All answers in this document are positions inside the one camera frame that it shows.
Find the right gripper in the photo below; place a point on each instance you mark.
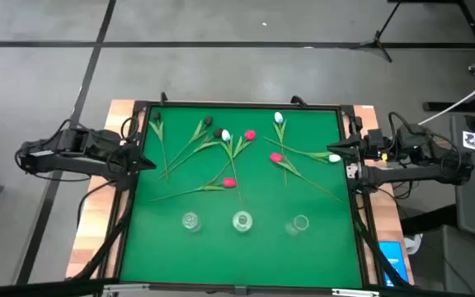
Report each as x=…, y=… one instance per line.
x=372, y=144

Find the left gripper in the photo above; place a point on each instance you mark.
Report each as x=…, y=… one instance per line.
x=122, y=156

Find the white artificial tulip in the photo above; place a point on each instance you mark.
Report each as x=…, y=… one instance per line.
x=335, y=158
x=226, y=135
x=278, y=118

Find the black artificial tulip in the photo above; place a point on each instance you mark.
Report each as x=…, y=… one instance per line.
x=218, y=133
x=208, y=121
x=156, y=116

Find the red artificial tulip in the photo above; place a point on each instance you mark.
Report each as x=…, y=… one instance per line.
x=229, y=182
x=250, y=135
x=276, y=157

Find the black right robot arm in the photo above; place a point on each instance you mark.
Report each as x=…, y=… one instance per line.
x=406, y=175

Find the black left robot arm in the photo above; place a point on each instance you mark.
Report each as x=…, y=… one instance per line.
x=68, y=165

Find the ribbed clear glass vase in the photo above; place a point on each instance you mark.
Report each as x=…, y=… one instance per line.
x=191, y=221

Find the smooth clear glass vase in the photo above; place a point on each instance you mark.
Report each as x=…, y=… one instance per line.
x=299, y=224

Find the diamond-pattern clear glass vase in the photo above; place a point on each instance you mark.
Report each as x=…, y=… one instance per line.
x=242, y=221

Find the black desk foot bar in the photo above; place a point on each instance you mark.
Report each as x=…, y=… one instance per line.
x=439, y=106

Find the black tripod stand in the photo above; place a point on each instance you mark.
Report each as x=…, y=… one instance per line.
x=377, y=41

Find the small white object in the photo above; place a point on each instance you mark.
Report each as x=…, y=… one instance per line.
x=414, y=243

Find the green table mat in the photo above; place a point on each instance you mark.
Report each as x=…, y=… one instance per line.
x=262, y=255

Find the black rig bar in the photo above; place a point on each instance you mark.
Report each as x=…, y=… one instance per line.
x=35, y=288

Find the black frame clamp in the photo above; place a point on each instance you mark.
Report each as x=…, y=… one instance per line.
x=299, y=100
x=163, y=99

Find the black metal table frame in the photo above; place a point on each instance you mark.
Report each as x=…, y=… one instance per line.
x=241, y=104

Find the silver metal bracket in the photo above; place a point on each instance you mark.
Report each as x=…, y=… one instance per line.
x=355, y=293
x=126, y=287

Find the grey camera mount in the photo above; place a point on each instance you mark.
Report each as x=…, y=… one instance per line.
x=240, y=290

